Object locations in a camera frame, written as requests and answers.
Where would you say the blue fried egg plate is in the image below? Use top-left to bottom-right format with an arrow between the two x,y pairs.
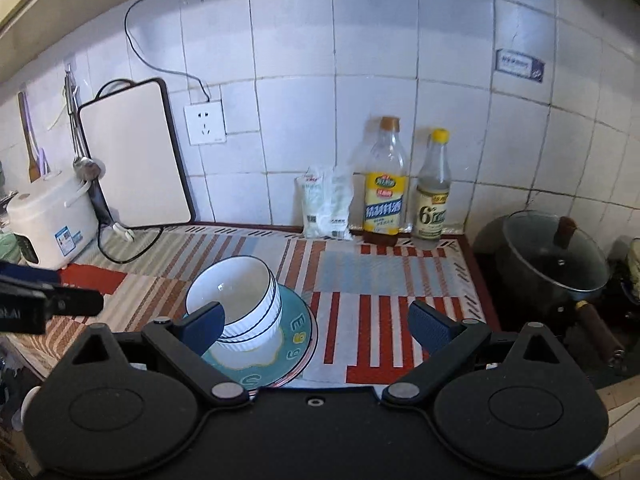
181,282 -> 319,390

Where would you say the clear plastic salt bag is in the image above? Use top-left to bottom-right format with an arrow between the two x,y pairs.
295,165 -> 355,240

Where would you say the white wall socket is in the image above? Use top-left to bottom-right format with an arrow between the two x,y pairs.
183,100 -> 227,147

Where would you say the yellow cap vinegar bottle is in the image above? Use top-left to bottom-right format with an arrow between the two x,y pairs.
414,129 -> 452,241

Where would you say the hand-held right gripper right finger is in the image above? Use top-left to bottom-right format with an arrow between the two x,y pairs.
381,300 -> 571,406

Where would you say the glass pot lid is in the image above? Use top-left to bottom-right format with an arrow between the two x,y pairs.
502,211 -> 610,292

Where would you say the blue white wall sticker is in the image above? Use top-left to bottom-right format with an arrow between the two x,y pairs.
495,49 -> 545,83

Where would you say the black rice cooker cord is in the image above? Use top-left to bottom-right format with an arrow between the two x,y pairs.
95,180 -> 166,265

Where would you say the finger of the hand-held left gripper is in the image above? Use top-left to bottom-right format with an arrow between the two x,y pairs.
0,260 -> 62,288
0,280 -> 105,317

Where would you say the black cooking pot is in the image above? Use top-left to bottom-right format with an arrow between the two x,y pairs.
474,210 -> 628,366

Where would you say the wooden spatula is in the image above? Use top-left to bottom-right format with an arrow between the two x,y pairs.
17,91 -> 42,183

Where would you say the striped tablecloth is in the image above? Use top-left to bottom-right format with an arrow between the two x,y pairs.
10,222 -> 503,391

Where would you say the wooden wall shelf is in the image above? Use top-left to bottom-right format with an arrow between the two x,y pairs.
0,0 -> 221,86

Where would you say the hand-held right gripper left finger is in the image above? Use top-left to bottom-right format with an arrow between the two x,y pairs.
67,301 -> 251,408

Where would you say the black wall cable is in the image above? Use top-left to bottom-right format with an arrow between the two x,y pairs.
124,0 -> 211,103

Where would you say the stainless steel ladle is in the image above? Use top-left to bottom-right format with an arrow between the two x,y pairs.
65,67 -> 103,181

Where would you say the white cutting board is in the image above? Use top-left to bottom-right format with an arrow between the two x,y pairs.
79,77 -> 196,231

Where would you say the yellow label cooking wine bottle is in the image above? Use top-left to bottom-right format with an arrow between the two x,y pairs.
362,116 -> 407,247

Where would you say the white rice cooker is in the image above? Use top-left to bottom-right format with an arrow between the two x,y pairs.
6,167 -> 99,270

